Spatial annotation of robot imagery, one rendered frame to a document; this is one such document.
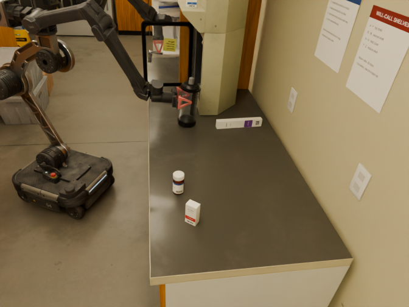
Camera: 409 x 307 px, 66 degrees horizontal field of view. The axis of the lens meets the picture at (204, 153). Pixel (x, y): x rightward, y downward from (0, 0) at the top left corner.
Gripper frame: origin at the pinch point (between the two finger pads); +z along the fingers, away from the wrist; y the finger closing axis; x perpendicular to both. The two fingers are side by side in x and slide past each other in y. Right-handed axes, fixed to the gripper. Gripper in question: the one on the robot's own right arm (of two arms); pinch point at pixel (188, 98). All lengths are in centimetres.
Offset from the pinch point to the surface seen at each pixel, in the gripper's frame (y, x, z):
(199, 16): 10.5, -38.9, 2.1
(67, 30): 498, 119, -159
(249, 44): 47, -18, 43
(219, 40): 10.1, -28.6, 14.0
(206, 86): 9.8, -2.8, 10.5
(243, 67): 46, -2, 42
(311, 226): -79, 12, 39
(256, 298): -95, 32, 17
